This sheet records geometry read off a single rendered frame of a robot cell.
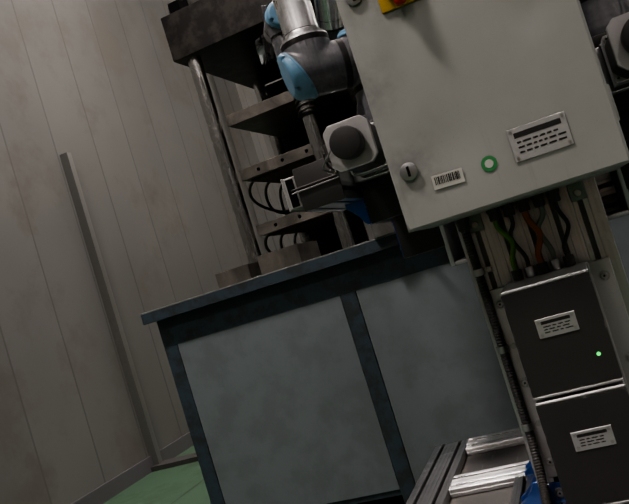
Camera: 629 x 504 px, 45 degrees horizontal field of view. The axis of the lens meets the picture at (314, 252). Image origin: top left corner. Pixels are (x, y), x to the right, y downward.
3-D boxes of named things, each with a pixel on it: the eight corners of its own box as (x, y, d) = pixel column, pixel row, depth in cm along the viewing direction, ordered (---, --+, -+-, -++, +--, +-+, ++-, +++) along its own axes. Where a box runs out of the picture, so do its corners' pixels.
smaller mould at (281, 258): (302, 264, 244) (296, 243, 244) (262, 276, 249) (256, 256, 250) (322, 259, 263) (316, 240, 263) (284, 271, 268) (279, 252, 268)
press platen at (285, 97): (471, 28, 290) (467, 16, 291) (228, 127, 328) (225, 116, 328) (491, 60, 356) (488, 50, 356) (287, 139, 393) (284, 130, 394)
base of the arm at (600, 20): (647, 19, 151) (631, -27, 151) (571, 47, 155) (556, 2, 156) (639, 35, 165) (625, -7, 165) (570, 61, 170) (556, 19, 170)
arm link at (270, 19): (270, 31, 196) (261, 0, 196) (268, 46, 207) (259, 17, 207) (299, 24, 197) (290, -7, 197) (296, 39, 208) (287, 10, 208)
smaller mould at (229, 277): (252, 280, 256) (247, 263, 256) (219, 290, 260) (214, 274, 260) (271, 275, 272) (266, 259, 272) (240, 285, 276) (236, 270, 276)
